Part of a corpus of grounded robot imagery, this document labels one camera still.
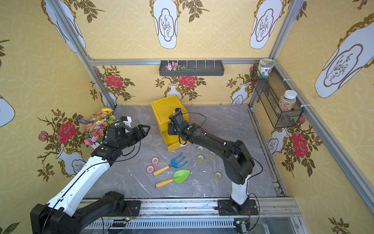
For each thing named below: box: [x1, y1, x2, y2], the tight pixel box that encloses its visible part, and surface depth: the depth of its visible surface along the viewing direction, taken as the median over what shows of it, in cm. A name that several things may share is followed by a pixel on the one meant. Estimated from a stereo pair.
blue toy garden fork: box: [152, 153, 187, 177], surface depth 91 cm
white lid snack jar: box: [277, 89, 298, 113], surface depth 66 cm
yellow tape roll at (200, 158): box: [196, 154, 206, 164], surface depth 92 cm
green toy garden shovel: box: [155, 169, 191, 189], surface depth 86 cm
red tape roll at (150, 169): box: [146, 165, 156, 175], surface depth 89 cm
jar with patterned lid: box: [258, 58, 276, 79], surface depth 87 cm
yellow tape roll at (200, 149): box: [197, 145, 204, 154], surface depth 97 cm
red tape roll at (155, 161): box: [150, 156, 161, 166], surface depth 92 cm
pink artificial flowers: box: [165, 61, 191, 72], surface depth 89 cm
